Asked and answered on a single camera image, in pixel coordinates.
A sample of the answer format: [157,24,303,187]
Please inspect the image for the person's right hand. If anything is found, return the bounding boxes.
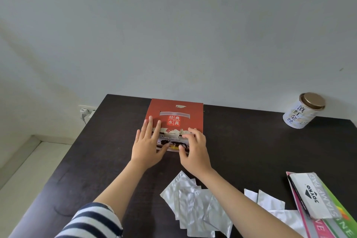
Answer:
[178,127,214,179]

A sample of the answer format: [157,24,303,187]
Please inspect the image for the pink green paper package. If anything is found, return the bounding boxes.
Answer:
[286,171,357,238]

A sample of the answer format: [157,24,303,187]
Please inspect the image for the red cardboard tea set box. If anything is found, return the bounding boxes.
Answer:
[144,98,205,153]

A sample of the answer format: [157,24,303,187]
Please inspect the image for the person's right forearm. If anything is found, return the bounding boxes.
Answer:
[195,168,305,238]

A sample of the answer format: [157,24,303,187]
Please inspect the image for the striped shirt sleeve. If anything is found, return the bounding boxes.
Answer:
[54,202,124,238]

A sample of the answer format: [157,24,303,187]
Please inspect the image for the pile of silver foil packets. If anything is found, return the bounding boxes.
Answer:
[160,170,307,238]

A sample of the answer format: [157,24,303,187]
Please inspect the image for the person's left hand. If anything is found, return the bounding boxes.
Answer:
[130,115,171,170]

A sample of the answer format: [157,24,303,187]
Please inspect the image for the white black small box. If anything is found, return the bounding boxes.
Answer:
[289,173,340,220]

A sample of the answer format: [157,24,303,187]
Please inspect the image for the white tea tin gold lid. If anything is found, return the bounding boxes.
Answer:
[282,92,326,129]

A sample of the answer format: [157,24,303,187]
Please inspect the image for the white wall socket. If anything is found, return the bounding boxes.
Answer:
[79,104,97,118]

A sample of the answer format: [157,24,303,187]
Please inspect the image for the person's left forearm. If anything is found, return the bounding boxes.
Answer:
[93,159,151,220]

